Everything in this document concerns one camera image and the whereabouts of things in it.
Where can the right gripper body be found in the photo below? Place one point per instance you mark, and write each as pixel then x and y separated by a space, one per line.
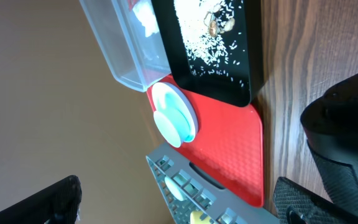
pixel 331 127

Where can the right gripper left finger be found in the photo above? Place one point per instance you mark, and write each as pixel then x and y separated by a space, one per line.
pixel 56 204

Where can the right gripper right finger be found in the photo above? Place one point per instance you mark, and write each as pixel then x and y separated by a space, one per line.
pixel 297 205

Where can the yellow plastic cup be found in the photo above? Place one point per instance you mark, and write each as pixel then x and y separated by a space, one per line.
pixel 198 217

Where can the light blue small bowl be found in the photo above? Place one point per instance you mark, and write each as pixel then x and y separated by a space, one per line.
pixel 172 125

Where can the light blue plate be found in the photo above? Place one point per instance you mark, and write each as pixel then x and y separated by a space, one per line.
pixel 166 95

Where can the green plastic bowl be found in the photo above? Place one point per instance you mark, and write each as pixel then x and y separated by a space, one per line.
pixel 174 189

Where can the grey plastic dishwasher rack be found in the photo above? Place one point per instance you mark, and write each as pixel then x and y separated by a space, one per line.
pixel 202 191

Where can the black food waste tray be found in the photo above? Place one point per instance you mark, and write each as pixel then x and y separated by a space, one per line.
pixel 215 88

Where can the clear plastic waste bin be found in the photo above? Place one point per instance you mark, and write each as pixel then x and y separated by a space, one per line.
pixel 136 61

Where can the red plastic serving tray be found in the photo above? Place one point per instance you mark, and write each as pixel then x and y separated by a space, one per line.
pixel 228 145

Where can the pile of white rice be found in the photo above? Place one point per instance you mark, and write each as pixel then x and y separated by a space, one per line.
pixel 224 56

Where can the peanut shells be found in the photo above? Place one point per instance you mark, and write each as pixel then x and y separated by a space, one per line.
pixel 214 24

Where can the crumpled white paper napkin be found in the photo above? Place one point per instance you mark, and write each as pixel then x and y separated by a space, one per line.
pixel 144 12

